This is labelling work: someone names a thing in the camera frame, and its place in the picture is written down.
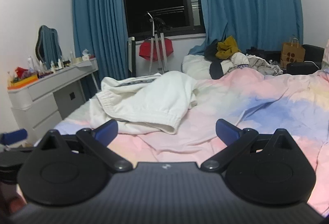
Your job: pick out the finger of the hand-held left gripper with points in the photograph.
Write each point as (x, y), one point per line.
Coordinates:
(14, 136)

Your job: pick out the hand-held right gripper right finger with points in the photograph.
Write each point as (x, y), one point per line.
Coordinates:
(227, 131)

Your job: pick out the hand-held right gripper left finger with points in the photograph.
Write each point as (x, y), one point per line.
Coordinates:
(106, 130)

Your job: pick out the white pants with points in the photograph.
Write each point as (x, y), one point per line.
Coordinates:
(149, 100)

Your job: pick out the pastel tie-dye duvet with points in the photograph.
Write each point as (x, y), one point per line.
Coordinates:
(257, 110)

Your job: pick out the white vanity desk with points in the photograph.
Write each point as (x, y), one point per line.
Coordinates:
(41, 100)

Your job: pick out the orange tray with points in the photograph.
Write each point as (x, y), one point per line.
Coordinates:
(24, 82)

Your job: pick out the dark navy garment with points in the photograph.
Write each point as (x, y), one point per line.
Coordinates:
(214, 69)

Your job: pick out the red flower bunch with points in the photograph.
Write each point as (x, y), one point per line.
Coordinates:
(21, 72)

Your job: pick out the grey white jacket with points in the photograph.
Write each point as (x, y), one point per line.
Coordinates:
(254, 65)

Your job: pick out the white pillow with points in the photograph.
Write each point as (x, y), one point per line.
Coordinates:
(195, 67)

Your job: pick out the tissue box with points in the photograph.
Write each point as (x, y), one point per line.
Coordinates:
(85, 55)

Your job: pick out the white upright panel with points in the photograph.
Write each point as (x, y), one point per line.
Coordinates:
(131, 56)

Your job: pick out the mustard yellow garment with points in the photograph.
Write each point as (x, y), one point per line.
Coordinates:
(227, 49)

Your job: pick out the row of cosmetic bottles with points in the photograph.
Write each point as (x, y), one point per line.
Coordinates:
(55, 64)

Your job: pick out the red garment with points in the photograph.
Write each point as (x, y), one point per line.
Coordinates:
(146, 50)

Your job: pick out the brown paper bag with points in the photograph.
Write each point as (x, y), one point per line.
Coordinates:
(291, 55)

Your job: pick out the metal garment stand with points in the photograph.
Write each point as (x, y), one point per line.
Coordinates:
(156, 41)

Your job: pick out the narrow blue curtain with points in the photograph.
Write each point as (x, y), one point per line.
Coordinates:
(97, 20)

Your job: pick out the black sofa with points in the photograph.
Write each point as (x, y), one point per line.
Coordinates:
(311, 56)

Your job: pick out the wide blue curtain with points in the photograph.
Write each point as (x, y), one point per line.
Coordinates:
(246, 0)

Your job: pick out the wavy frame mirror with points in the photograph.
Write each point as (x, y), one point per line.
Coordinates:
(48, 43)

